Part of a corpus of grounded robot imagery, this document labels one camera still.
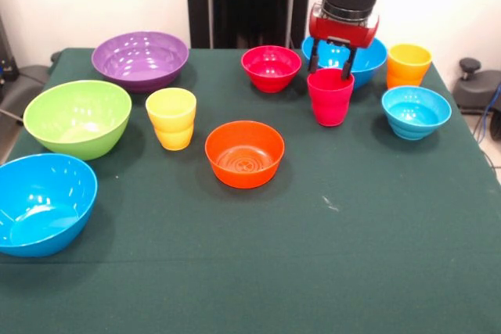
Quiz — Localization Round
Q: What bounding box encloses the large blue bowl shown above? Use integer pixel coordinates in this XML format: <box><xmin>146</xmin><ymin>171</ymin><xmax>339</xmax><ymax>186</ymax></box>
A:
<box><xmin>301</xmin><ymin>28</ymin><xmax>388</xmax><ymax>88</ymax></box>
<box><xmin>0</xmin><ymin>153</ymin><xmax>99</xmax><ymax>259</ymax></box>

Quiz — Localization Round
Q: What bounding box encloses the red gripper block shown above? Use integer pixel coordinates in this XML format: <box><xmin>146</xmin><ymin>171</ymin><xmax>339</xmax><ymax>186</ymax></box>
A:
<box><xmin>308</xmin><ymin>3</ymin><xmax>380</xmax><ymax>81</ymax></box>

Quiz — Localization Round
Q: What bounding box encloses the large green bowl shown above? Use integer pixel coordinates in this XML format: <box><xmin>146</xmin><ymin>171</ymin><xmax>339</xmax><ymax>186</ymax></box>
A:
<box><xmin>22</xmin><ymin>79</ymin><xmax>133</xmax><ymax>162</ymax></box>

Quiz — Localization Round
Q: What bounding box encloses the dark green tablecloth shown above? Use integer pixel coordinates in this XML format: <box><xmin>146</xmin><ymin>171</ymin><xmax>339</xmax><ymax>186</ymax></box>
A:
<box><xmin>0</xmin><ymin>47</ymin><xmax>501</xmax><ymax>334</ymax></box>

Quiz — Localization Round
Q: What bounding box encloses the blue cable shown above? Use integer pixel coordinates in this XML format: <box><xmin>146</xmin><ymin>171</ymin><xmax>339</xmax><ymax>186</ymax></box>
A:
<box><xmin>474</xmin><ymin>83</ymin><xmax>501</xmax><ymax>143</ymax></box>

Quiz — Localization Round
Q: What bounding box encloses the yellow cup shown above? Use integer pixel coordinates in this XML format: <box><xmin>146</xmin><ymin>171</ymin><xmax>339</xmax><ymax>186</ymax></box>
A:
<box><xmin>145</xmin><ymin>88</ymin><xmax>197</xmax><ymax>152</ymax></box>

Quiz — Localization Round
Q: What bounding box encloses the orange cup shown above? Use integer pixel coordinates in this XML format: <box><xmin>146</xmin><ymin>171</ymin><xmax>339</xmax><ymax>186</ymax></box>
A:
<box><xmin>386</xmin><ymin>43</ymin><xmax>434</xmax><ymax>90</ymax></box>

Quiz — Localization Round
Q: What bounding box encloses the grey stand base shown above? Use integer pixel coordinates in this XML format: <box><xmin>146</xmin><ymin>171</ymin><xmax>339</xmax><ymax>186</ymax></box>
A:
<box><xmin>0</xmin><ymin>64</ymin><xmax>50</xmax><ymax>124</ymax></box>

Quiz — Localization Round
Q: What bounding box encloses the black stand base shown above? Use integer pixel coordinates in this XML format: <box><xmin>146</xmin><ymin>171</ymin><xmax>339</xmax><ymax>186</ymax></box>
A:
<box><xmin>452</xmin><ymin>57</ymin><xmax>501</xmax><ymax>116</ymax></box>

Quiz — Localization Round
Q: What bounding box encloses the large purple bowl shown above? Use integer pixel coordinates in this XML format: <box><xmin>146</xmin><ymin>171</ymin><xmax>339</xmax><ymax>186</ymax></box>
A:
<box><xmin>91</xmin><ymin>31</ymin><xmax>190</xmax><ymax>94</ymax></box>

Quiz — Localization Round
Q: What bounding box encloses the crimson small bowl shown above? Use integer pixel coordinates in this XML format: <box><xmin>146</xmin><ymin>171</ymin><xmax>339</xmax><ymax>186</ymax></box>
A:
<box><xmin>240</xmin><ymin>45</ymin><xmax>303</xmax><ymax>94</ymax></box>

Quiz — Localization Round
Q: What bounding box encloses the crimson cup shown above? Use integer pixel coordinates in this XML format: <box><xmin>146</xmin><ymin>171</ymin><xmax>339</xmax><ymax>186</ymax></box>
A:
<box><xmin>306</xmin><ymin>67</ymin><xmax>355</xmax><ymax>127</ymax></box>

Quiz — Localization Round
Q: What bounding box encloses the orange bowl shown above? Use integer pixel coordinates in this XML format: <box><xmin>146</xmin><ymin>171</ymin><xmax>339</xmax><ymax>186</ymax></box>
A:
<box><xmin>204</xmin><ymin>120</ymin><xmax>286</xmax><ymax>189</ymax></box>

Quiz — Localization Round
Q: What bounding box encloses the small blue bowl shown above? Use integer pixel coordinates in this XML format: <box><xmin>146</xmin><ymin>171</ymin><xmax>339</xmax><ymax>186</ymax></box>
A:
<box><xmin>381</xmin><ymin>85</ymin><xmax>452</xmax><ymax>142</ymax></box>

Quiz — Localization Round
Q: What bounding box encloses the black equipment box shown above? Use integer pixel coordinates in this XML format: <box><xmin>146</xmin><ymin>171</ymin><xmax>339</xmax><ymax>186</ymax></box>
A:
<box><xmin>0</xmin><ymin>13</ymin><xmax>20</xmax><ymax>95</ymax></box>

